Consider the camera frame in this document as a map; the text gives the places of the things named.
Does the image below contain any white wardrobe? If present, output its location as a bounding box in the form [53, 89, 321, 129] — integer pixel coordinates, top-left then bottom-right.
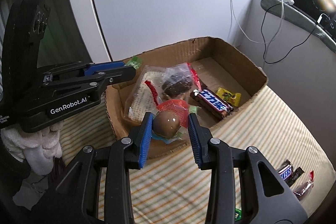
[60, 0, 259, 63]

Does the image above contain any striped beige blanket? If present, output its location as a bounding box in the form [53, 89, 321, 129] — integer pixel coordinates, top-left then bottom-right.
[59, 85, 334, 224]

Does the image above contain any brown chocolate bar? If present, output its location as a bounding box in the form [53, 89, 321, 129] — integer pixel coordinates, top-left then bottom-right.
[278, 160, 294, 180]

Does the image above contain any dark brown snack packet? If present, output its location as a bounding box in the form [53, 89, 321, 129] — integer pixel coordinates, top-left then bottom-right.
[285, 167, 305, 186]

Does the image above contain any long light green packet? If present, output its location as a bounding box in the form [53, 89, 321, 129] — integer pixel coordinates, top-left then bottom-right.
[124, 56, 143, 69]

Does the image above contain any jelly cup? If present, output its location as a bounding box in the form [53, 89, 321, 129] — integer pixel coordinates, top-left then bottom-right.
[152, 99, 191, 143]

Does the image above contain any clear printed snack packet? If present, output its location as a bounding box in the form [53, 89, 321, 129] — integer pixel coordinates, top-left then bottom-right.
[125, 70, 168, 125]

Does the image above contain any chocolate bar with blue lettering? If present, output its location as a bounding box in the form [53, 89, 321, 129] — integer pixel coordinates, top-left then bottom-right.
[190, 88, 234, 119]

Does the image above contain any cardboard box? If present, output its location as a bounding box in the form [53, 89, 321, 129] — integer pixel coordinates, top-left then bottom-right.
[105, 36, 268, 160]

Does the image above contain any red-ended dark snack packet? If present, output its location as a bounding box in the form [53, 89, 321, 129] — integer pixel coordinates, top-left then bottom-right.
[293, 171, 315, 199]

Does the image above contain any clear red-ended prune bag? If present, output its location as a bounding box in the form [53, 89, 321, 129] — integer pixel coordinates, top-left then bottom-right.
[145, 63, 204, 106]

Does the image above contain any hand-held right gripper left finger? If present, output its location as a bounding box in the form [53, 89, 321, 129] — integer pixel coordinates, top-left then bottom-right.
[47, 112, 154, 224]

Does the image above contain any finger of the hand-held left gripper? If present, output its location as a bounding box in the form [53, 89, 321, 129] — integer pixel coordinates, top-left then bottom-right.
[38, 61, 126, 78]
[43, 67, 137, 94]

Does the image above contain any black cable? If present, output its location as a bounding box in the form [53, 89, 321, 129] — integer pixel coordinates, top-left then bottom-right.
[262, 0, 324, 64]

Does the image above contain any yellow candy packet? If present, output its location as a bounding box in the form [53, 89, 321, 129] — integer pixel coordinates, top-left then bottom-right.
[216, 87, 241, 107]

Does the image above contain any grey stone window sill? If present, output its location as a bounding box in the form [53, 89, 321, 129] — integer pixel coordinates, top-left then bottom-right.
[260, 0, 336, 52]

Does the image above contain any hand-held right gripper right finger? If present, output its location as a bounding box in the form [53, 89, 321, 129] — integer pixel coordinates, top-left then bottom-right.
[188, 113, 308, 224]

